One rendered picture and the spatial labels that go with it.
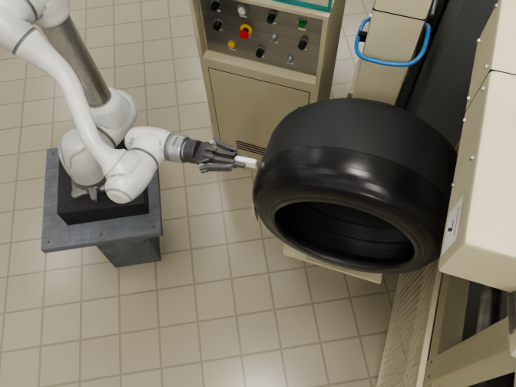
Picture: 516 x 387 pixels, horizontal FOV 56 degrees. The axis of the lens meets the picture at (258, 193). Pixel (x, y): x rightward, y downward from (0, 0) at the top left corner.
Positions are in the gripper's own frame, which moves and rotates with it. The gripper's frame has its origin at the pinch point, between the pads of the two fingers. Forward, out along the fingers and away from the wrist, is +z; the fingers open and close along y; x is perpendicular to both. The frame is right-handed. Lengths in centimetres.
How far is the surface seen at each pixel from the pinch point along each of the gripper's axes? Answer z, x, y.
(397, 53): 38, -23, 28
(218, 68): -43, 34, 64
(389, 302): 50, 133, 12
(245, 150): -42, 96, 63
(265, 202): 10.2, -0.7, -12.2
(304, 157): 21.3, -17.5, -5.5
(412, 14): 40, -37, 28
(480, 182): 59, -46, -22
